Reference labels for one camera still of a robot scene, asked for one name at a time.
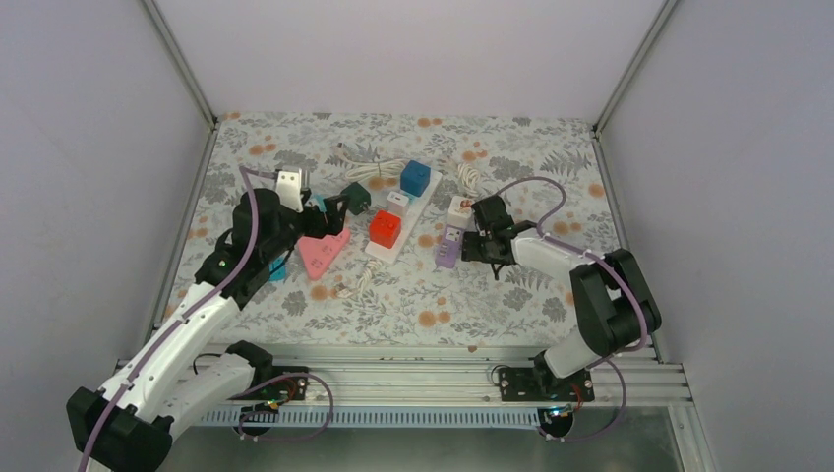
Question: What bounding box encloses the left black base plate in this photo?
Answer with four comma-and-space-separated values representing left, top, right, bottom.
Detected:
236, 366, 310, 403

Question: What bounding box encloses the floral patterned table mat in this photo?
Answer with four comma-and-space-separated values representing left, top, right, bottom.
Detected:
168, 112, 619, 348

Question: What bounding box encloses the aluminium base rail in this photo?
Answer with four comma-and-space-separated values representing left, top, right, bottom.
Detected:
275, 352, 693, 407

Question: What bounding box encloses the dark green cube adapter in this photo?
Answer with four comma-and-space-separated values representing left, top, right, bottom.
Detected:
340, 182, 372, 215

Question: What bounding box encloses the white cube adapter with cord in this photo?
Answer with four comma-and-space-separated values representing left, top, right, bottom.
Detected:
447, 196, 474, 230

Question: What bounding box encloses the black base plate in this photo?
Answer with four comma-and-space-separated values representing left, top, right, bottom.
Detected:
490, 365, 595, 403
236, 366, 310, 403

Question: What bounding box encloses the white multicolour power strip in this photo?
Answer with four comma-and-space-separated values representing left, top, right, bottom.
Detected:
363, 170, 445, 266

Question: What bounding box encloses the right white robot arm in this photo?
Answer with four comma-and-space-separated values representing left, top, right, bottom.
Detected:
461, 196, 662, 400

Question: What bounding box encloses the pink triangular power strip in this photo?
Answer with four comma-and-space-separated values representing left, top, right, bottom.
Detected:
297, 228, 351, 281

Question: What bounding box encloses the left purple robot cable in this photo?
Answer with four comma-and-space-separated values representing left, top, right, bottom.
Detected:
77, 165, 277, 472

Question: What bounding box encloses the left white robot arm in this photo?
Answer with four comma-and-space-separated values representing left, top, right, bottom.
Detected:
66, 188, 350, 471

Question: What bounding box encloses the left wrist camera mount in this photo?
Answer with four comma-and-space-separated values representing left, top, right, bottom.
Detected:
275, 167, 310, 212

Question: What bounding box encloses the coiled white power cable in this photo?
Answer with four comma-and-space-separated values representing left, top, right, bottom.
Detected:
331, 143, 414, 184

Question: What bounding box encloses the cyan small socket adapter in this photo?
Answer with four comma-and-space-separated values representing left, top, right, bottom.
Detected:
268, 257, 287, 282

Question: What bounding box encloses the red cube socket adapter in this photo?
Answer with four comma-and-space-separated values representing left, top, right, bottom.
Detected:
369, 210, 402, 249

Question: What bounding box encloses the purple power strip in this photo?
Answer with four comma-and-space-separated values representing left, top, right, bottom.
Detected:
435, 224, 464, 269

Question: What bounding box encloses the white coiled cord bundle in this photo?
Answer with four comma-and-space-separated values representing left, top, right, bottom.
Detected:
454, 161, 482, 198

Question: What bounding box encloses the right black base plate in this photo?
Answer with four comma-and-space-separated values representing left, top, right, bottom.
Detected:
490, 365, 595, 403

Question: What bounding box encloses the blue cube socket adapter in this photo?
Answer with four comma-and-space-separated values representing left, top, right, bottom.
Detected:
400, 160, 432, 197

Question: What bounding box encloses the braided white cable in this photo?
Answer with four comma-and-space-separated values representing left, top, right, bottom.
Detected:
333, 259, 383, 301

